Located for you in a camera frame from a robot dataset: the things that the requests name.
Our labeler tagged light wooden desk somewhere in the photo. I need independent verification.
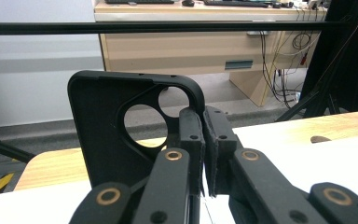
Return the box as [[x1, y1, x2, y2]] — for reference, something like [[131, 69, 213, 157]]
[[93, 0, 328, 107]]

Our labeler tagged bundle of hanging cables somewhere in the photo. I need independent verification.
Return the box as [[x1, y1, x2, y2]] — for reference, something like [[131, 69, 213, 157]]
[[258, 6, 321, 109]]

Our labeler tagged black horizontal frame bar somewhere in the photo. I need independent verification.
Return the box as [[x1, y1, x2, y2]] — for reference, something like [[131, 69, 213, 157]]
[[0, 21, 358, 36]]

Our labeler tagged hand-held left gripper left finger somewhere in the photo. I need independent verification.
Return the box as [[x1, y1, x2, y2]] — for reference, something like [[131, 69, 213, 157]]
[[178, 106, 206, 196]]

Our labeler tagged wooden table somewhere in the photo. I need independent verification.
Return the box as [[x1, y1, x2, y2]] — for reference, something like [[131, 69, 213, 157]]
[[13, 109, 358, 191]]

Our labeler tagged black keyboard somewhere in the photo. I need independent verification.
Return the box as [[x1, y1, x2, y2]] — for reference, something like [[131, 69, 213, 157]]
[[202, 0, 270, 8], [104, 0, 175, 5]]

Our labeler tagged white cabinet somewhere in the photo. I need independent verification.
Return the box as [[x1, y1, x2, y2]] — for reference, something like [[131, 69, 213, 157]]
[[0, 0, 105, 128]]

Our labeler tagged white power strip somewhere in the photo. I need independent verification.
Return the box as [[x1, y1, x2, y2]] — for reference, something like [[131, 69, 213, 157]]
[[293, 0, 328, 10]]

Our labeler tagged grey drawer handle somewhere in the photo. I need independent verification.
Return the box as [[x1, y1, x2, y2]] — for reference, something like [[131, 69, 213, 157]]
[[224, 59, 254, 71]]

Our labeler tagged black phone case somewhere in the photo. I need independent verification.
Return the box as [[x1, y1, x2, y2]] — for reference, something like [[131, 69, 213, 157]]
[[67, 70, 206, 189]]

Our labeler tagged black curtain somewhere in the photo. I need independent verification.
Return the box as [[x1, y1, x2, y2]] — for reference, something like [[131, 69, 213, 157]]
[[300, 0, 358, 114]]

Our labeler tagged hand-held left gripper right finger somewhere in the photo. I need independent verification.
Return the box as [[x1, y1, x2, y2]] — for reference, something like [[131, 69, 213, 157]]
[[202, 105, 243, 198]]

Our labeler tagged black frame strut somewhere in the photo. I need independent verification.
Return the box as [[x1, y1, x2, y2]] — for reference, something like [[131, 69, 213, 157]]
[[0, 105, 37, 164], [274, 90, 343, 123]]

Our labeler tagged white board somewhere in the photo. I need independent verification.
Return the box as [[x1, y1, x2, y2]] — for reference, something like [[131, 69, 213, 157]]
[[0, 124, 358, 224]]

